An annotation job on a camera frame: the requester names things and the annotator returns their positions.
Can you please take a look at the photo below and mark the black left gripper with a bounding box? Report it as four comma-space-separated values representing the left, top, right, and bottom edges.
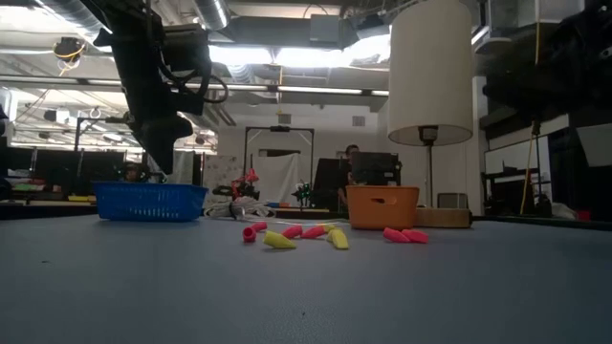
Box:
109, 28, 192, 174

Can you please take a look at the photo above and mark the person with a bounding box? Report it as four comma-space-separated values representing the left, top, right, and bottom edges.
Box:
336, 143, 361, 207
121, 161, 144, 183

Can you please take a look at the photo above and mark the blue plastic basket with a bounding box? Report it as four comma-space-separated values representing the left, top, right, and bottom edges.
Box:
92, 181, 209, 223

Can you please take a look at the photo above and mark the red small object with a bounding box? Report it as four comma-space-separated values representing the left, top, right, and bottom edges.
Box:
230, 167, 262, 201

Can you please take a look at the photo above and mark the white cloth backdrop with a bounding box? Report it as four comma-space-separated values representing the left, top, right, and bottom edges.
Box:
251, 151, 312, 204

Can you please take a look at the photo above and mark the green small object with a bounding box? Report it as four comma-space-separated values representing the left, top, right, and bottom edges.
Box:
292, 181, 312, 207

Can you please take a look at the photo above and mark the ceiling light strip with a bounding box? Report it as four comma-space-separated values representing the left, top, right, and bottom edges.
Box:
209, 83, 391, 97

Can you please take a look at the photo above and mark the black monitor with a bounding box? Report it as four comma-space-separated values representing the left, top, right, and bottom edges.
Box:
351, 151, 402, 187
313, 157, 351, 211

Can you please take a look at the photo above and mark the orange plastic bin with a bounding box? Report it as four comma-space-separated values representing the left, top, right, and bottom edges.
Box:
345, 184, 421, 231

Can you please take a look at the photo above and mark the silver lamp pole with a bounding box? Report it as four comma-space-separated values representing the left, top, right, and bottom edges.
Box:
425, 142, 435, 210

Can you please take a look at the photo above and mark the white lamp shade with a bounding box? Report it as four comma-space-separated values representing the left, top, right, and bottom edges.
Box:
386, 0, 474, 147

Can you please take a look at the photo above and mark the wooden lamp base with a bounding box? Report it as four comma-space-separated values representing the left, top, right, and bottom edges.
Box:
413, 206, 473, 229

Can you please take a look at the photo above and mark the grey box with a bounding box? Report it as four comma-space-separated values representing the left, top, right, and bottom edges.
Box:
437, 192, 470, 209

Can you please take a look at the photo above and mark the black looped camera cable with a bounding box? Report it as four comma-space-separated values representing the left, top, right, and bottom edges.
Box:
160, 61, 230, 105

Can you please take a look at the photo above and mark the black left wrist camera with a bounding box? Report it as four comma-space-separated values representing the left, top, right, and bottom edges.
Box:
160, 23, 214, 116

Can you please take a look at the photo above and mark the white cable bundle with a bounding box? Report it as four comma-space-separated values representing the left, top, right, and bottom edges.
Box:
204, 196, 277, 222

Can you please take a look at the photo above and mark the black metal gantry frame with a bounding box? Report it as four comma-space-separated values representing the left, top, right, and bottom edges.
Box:
243, 125, 316, 202

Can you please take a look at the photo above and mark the black yellow cable reel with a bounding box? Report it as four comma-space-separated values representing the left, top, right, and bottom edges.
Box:
52, 36, 87, 63

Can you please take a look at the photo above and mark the silver ventilation duct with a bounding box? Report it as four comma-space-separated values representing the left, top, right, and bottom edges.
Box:
193, 0, 230, 31

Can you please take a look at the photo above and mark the white lamp cable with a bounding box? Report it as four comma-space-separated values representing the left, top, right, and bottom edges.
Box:
274, 217, 353, 228

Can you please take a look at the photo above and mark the yellow hanging cable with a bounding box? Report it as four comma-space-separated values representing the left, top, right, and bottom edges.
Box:
519, 21, 541, 215

